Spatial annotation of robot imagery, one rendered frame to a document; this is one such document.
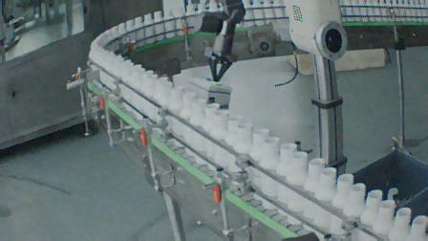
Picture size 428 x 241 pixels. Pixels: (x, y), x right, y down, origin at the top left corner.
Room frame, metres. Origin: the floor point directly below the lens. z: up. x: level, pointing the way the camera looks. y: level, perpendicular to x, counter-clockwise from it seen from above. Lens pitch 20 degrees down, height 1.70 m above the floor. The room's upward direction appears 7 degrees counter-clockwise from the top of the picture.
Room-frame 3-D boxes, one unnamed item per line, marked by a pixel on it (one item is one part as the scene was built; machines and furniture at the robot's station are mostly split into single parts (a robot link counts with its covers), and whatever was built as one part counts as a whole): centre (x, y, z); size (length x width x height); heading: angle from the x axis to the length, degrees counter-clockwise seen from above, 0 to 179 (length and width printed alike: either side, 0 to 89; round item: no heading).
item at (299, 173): (1.22, -0.16, 1.08); 0.06 x 0.06 x 0.17
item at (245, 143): (1.44, -0.07, 1.08); 0.06 x 0.06 x 0.17
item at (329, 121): (2.23, -0.43, 0.74); 0.11 x 0.11 x 0.40; 24
